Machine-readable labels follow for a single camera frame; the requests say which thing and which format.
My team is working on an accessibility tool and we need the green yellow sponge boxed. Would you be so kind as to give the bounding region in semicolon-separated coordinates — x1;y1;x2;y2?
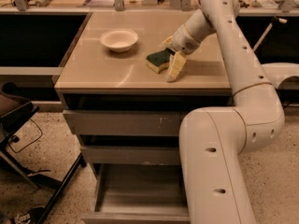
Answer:
146;48;175;74

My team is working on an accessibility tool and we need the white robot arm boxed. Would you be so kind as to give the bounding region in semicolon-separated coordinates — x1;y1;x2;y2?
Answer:
164;0;285;224

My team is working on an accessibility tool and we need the grey middle drawer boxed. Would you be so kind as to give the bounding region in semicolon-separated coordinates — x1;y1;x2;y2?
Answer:
79;135;180;165

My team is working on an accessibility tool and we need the black white shoe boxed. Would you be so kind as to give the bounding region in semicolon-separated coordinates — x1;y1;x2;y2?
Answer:
11;207;45;224

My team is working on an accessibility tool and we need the black floor cable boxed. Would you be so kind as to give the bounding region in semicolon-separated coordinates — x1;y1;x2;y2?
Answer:
8;117;45;154

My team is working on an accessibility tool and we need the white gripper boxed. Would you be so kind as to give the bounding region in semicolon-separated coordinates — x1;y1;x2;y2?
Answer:
162;25;201;82

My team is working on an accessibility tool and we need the black chair frame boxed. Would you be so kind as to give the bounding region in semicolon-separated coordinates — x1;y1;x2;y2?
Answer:
0;81;88;224

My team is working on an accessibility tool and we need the grey open bottom drawer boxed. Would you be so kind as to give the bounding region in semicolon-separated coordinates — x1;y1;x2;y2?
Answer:
82;164;190;224

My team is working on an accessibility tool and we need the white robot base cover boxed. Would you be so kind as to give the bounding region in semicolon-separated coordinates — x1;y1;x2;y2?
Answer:
262;63;299;90

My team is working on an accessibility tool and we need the grey drawer cabinet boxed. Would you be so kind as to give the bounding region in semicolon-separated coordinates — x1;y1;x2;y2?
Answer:
52;10;235;173

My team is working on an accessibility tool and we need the white bowl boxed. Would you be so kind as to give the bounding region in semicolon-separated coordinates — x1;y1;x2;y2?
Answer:
100;29;138;53

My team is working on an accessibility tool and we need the grey top drawer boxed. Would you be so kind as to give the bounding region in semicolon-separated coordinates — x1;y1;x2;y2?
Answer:
64;94;185;136

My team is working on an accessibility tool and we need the white stick with black grip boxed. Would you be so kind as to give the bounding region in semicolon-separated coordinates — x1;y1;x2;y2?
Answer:
252;17;288;51

